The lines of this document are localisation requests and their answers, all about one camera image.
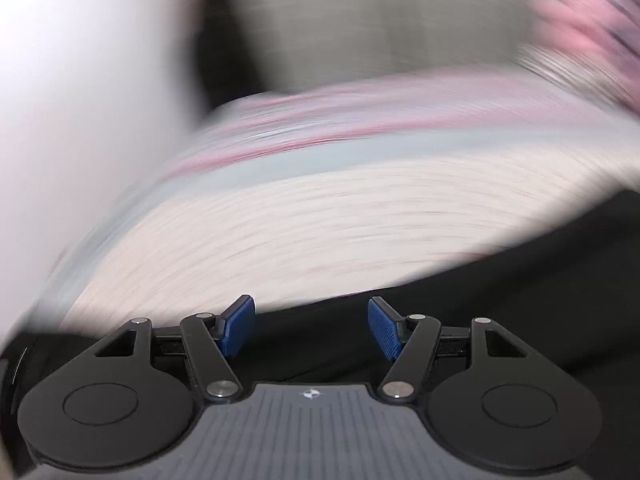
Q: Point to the black pants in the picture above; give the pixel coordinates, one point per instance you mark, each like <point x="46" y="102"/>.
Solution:
<point x="505" y="285"/>

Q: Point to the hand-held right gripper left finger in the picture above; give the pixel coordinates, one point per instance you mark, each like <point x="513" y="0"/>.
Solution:
<point x="239" y="321"/>

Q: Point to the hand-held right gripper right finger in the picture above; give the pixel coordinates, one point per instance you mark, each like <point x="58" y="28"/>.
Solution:
<point x="384" y="325"/>

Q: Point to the cherry print bedsheet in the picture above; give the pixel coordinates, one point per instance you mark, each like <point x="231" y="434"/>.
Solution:
<point x="325" y="220"/>

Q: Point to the dark cloth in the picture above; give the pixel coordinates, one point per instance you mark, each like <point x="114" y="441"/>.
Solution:
<point x="215" y="45"/>

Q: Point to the pink cloth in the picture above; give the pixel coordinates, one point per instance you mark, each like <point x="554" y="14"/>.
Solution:
<point x="585" y="30"/>

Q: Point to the grey curtain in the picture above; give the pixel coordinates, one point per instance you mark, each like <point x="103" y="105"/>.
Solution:
<point x="375" y="20"/>

